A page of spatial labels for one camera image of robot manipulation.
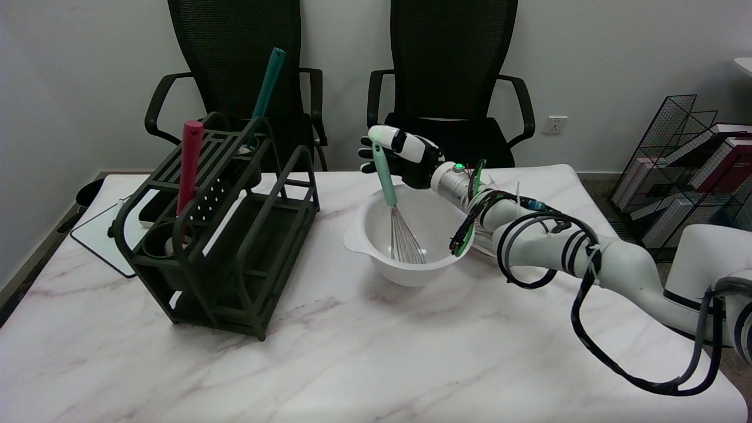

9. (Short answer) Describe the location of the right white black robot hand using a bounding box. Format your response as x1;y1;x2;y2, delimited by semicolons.
357;125;446;190

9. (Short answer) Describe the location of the whisk with mint handle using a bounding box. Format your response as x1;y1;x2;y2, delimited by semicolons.
372;143;427;265

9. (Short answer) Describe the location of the white mixing bowl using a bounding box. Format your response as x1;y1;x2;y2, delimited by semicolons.
344;184;475;287

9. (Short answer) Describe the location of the stainless steel scoop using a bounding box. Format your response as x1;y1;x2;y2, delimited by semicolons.
472;223;499;254

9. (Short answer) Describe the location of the black mesh office chair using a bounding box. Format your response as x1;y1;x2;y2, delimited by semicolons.
145;0;328;172
367;0;536;171

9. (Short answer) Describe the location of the dark green kitchen rack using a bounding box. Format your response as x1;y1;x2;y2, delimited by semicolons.
112;112;321;341

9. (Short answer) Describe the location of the large white book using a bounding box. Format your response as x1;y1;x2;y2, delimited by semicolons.
642;197;714;247

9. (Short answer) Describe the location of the white slanted book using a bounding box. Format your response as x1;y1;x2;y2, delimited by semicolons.
663;123;752;168

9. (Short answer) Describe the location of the maroon book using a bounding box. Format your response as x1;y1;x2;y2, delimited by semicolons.
690;140;752;193

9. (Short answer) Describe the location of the white board with black edge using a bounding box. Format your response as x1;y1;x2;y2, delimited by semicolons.
70;194;155;278

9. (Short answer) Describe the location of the black floor object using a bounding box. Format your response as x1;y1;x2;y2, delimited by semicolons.
56;178;106;233

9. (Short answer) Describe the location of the green and black cable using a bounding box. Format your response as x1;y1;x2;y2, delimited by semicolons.
449;159;489;258

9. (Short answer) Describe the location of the black looped cable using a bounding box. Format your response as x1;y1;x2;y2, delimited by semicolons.
496;213;601;290

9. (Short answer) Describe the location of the teal handled utensil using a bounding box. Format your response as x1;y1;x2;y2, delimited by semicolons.
246;47;287;147

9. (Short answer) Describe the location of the red handled utensil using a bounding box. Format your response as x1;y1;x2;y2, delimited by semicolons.
176;120;204;217

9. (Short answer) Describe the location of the black wire magazine rack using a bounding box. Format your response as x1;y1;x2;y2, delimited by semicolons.
608;94;752;263

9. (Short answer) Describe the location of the long black cable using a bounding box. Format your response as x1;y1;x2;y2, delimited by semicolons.
571;276;752;397

